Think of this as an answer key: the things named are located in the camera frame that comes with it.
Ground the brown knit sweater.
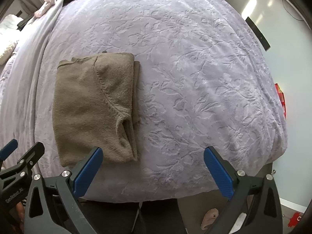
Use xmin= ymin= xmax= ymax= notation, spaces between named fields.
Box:
xmin=52 ymin=52 xmax=140 ymax=167

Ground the white knitted pillow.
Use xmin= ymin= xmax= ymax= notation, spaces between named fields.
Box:
xmin=0 ymin=14 xmax=23 ymax=65

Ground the red object on floor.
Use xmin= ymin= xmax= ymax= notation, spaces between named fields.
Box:
xmin=274 ymin=83 xmax=287 ymax=117

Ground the black garment on bed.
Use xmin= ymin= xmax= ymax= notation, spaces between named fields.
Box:
xmin=17 ymin=14 xmax=34 ymax=31

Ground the lavender embossed bed blanket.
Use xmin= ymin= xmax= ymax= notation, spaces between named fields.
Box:
xmin=1 ymin=0 xmax=287 ymax=203

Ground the pink white garment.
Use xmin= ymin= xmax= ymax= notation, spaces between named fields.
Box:
xmin=34 ymin=0 xmax=57 ymax=19

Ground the wall mounted television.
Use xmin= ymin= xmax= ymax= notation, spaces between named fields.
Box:
xmin=245 ymin=17 xmax=271 ymax=51

